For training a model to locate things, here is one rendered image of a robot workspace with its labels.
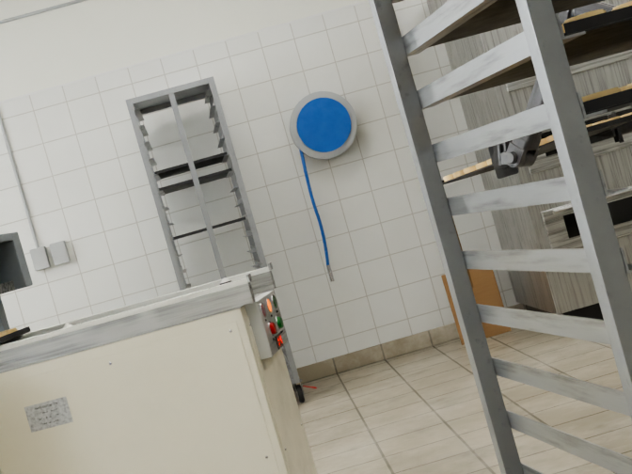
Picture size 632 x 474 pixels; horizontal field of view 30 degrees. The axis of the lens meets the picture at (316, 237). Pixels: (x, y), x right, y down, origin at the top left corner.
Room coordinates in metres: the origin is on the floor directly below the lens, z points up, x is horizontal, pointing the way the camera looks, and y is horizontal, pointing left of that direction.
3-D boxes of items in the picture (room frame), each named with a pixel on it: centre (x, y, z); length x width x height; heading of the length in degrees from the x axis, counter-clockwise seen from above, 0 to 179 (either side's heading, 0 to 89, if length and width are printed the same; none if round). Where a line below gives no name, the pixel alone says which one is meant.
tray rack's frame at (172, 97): (6.60, 0.56, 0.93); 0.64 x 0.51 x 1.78; 6
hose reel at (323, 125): (7.00, -0.21, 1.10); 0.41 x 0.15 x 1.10; 93
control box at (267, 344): (2.93, 0.18, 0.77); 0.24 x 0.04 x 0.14; 171
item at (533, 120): (1.63, -0.28, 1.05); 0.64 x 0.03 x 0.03; 10
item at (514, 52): (1.63, -0.28, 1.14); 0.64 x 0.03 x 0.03; 10
